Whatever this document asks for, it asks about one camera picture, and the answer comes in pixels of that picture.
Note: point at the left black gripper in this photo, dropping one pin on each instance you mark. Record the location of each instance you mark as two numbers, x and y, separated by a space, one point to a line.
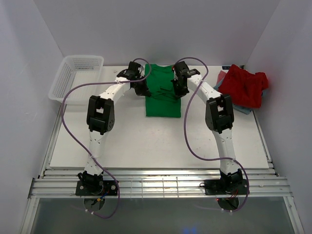
144 91

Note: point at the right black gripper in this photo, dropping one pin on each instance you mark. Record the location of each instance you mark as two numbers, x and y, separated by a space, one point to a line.
178 93

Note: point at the green t shirt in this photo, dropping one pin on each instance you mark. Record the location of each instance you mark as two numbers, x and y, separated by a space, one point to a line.
162 102

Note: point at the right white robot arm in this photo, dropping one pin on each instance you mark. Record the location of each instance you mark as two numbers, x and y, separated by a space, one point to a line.
219 118

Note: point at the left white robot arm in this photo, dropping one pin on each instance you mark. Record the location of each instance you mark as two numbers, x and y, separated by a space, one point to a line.
100 120

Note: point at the pink folded cloth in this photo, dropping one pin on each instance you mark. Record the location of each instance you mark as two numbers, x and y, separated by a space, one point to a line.
221 76

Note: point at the white plastic basket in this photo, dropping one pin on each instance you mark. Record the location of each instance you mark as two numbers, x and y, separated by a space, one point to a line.
74 71

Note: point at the red t shirt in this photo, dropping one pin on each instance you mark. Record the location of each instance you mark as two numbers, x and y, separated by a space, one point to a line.
245 88

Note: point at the blue folded cloth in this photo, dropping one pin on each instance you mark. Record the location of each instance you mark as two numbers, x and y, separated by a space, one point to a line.
241 109

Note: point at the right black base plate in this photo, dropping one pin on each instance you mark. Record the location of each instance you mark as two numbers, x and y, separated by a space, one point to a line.
218 187

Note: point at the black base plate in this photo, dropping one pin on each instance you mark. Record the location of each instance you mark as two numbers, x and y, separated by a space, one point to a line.
106 187
218 187

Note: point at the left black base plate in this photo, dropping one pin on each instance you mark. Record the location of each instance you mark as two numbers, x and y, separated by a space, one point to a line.
106 187

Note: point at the aluminium rail frame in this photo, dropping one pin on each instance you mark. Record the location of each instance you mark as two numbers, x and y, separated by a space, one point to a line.
149 156

